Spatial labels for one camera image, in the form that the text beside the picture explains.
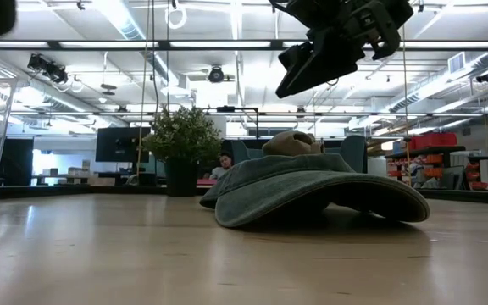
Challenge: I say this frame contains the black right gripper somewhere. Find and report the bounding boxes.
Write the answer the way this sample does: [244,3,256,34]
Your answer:
[269,0,414,99]

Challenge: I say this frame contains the tan baseball cap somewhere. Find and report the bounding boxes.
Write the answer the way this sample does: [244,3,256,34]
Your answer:
[262,130,324,157]

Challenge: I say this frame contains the dark green baseball cap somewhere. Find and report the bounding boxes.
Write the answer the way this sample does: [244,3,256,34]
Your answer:
[199,152,431,229]

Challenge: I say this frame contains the red storage bins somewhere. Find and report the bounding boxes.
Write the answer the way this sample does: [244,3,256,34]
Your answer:
[408,132,458,151]

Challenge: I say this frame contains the black shelf rack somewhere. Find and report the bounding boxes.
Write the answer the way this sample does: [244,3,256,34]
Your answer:
[385,145,488,191]

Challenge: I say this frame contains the black cabinet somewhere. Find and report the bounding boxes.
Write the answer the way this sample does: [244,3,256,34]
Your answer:
[0,137,35,187]

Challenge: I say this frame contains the person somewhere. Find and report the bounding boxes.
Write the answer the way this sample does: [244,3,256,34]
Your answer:
[208,151,235,180]

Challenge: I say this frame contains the black TV screen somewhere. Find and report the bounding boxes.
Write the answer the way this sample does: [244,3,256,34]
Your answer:
[95,126,153,164]

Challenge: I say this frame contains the small potted green plant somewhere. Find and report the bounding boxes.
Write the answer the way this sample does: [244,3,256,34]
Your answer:
[141,105,224,197]

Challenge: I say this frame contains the black camera with cables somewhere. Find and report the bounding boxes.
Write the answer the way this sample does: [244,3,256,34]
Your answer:
[26,53,70,84]

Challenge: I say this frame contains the round black overhead camera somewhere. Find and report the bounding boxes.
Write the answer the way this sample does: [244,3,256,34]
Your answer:
[208,65,226,85]

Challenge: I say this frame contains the white cable loop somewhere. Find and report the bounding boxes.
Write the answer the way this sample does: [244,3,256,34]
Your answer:
[164,3,188,31]

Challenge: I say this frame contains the black aluminium rig frame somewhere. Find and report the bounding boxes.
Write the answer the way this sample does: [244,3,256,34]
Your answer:
[0,0,488,207]

